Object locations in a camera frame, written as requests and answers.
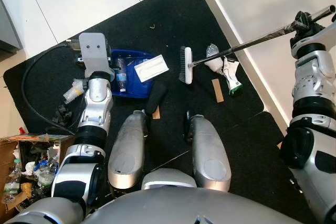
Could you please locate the clear bottle green label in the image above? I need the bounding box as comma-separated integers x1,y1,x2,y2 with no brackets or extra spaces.
2,158,23,205

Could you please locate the black cloth piece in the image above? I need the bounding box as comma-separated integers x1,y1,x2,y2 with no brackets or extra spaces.
145,81,169,115

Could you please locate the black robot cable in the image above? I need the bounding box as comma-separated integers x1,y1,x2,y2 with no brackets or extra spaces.
20,42,80,136

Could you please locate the clear plastic cup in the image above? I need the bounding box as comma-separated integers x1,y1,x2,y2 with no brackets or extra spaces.
62,78,88,104

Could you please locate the grey cabinet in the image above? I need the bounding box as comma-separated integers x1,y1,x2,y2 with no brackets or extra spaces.
0,0,23,55

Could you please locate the grey robot torso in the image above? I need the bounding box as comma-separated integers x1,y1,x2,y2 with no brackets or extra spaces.
81,168,302,224

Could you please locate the silver left robot leg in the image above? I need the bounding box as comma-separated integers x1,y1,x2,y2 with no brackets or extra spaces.
107,110,149,191

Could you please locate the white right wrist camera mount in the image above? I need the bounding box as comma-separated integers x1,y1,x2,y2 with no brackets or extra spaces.
291,22,336,60

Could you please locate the brown cardboard strip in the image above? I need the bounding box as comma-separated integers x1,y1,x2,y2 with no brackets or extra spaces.
211,79,225,103

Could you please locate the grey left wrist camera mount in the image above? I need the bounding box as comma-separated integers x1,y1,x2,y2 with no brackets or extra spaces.
77,33,114,81

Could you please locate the cardboard box of rubbish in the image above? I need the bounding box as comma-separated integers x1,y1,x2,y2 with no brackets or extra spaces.
0,133,75,222

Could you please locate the large black floor mat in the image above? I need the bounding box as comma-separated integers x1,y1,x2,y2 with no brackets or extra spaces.
3,0,266,136

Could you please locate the white broom with black handle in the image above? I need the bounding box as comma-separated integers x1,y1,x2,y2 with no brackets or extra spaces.
178,5,336,85

